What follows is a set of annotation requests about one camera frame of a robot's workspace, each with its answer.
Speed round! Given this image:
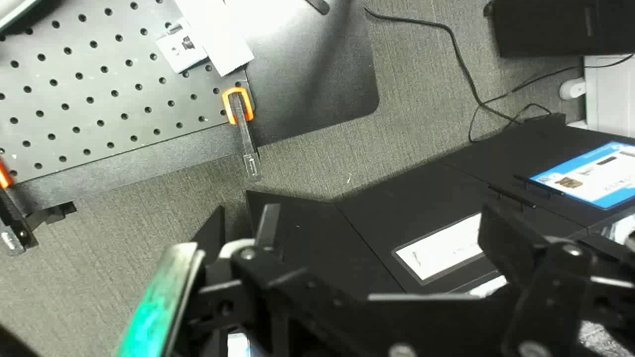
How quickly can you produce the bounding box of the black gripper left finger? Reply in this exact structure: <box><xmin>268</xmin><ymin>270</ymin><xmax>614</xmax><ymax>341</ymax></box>
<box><xmin>118</xmin><ymin>240</ymin><xmax>209</xmax><ymax>357</ymax></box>

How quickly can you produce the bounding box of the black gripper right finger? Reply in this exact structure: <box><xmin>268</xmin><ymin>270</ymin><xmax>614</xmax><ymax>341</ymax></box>
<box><xmin>479</xmin><ymin>204</ymin><xmax>635</xmax><ymax>357</ymax></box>

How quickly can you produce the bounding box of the black cabinet door wide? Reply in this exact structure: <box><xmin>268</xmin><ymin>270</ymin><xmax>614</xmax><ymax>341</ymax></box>
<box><xmin>189</xmin><ymin>204</ymin><xmax>231</xmax><ymax>266</ymax></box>

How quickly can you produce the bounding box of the white paper label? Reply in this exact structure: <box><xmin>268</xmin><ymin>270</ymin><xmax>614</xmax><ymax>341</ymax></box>
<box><xmin>391</xmin><ymin>210</ymin><xmax>491</xmax><ymax>286</ymax></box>

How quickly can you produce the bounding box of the black counter cabinet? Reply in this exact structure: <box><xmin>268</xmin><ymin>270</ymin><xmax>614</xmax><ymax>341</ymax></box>
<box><xmin>191</xmin><ymin>113</ymin><xmax>635</xmax><ymax>300</ymax></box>

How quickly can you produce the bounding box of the blue poster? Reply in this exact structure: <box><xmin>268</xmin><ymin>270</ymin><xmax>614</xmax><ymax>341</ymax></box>
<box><xmin>528</xmin><ymin>139</ymin><xmax>635</xmax><ymax>212</ymax></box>

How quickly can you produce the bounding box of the black cabinet door narrow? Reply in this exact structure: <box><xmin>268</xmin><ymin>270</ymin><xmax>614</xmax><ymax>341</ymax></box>
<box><xmin>245</xmin><ymin>189</ymin><xmax>399</xmax><ymax>300</ymax></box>

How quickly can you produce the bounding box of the white round cabinet foot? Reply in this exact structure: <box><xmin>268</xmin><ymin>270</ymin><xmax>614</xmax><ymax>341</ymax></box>
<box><xmin>558</xmin><ymin>78</ymin><xmax>590</xmax><ymax>103</ymax></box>

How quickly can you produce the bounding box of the white drawer cabinet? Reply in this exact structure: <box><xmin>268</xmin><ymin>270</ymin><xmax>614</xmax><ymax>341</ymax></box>
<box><xmin>582</xmin><ymin>54</ymin><xmax>635</xmax><ymax>137</ymax></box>

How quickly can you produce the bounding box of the perforated grey metal plate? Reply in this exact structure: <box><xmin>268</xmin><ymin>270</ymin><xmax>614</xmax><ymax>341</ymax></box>
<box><xmin>0</xmin><ymin>0</ymin><xmax>259</xmax><ymax>185</ymax></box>

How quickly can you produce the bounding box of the black box on floor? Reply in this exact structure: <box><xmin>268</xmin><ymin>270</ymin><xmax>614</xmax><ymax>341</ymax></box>
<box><xmin>485</xmin><ymin>0</ymin><xmax>635</xmax><ymax>60</ymax></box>

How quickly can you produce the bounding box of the small white QR label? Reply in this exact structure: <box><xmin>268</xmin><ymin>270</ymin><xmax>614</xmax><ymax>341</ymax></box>
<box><xmin>155</xmin><ymin>22</ymin><xmax>211</xmax><ymax>76</ymax></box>

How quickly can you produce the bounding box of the white paper sheet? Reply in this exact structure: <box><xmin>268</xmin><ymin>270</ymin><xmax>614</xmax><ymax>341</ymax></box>
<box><xmin>173</xmin><ymin>0</ymin><xmax>259</xmax><ymax>80</ymax></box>

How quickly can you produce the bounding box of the orange handled bar clamp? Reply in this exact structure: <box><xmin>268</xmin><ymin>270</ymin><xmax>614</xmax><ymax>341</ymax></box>
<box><xmin>221</xmin><ymin>85</ymin><xmax>264</xmax><ymax>183</ymax></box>
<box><xmin>0</xmin><ymin>157</ymin><xmax>80</xmax><ymax>258</ymax></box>

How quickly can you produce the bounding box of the black floor cable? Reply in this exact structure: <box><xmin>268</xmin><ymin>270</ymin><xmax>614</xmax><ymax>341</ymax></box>
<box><xmin>364</xmin><ymin>6</ymin><xmax>635</xmax><ymax>145</ymax></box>

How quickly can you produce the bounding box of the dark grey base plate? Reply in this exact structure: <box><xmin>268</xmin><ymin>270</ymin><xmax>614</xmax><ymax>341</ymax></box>
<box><xmin>245</xmin><ymin>0</ymin><xmax>382</xmax><ymax>149</ymax></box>

